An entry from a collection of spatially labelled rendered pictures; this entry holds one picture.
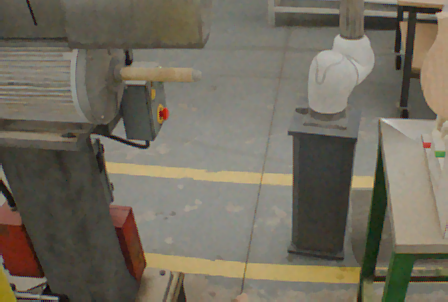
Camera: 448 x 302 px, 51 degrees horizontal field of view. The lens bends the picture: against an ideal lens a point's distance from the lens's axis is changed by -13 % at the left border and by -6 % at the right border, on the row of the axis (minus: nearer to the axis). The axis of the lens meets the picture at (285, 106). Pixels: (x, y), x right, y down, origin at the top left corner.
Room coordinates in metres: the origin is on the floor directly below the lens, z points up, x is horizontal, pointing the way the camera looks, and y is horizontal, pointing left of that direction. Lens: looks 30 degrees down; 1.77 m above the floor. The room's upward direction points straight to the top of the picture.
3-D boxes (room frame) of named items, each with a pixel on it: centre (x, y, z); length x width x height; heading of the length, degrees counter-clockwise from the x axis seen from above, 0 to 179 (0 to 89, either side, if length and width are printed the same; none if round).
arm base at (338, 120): (1.78, -0.15, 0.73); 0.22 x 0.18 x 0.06; 78
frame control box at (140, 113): (1.32, 0.52, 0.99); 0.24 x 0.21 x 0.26; 86
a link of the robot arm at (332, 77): (1.79, -0.17, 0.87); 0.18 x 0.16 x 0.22; 146
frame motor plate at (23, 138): (1.09, 0.69, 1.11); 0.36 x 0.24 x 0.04; 86
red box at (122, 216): (1.25, 0.67, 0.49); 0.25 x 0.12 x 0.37; 86
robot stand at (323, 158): (1.78, -0.17, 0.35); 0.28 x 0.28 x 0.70; 78
